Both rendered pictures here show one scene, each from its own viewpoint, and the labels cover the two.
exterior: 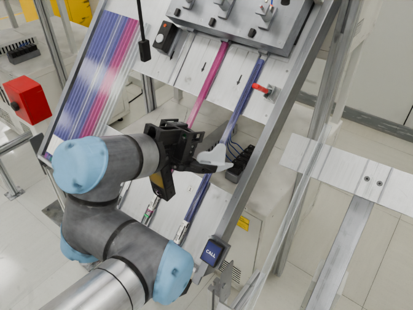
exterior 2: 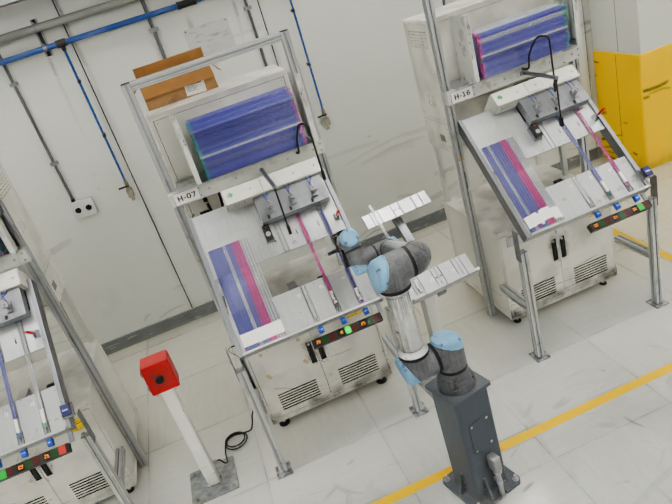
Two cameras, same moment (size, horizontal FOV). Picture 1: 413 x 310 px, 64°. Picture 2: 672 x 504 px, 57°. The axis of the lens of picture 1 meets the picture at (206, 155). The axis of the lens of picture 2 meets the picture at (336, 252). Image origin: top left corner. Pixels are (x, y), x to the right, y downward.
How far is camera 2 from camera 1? 2.31 m
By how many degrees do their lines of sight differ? 42
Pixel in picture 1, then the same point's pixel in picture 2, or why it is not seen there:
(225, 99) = (320, 234)
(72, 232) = (362, 259)
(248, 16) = (304, 196)
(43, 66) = (88, 386)
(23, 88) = (161, 357)
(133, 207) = (326, 313)
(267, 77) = (328, 213)
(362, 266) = not seen: hidden behind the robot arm
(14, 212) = not seen: outside the picture
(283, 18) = (319, 187)
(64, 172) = (351, 238)
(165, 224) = (348, 301)
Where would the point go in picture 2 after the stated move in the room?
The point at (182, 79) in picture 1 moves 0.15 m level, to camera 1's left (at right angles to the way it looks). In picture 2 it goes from (291, 243) to (271, 260)
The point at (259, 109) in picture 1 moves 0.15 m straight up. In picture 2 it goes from (337, 225) to (328, 197)
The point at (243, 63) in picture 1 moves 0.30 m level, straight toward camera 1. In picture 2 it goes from (313, 216) to (359, 221)
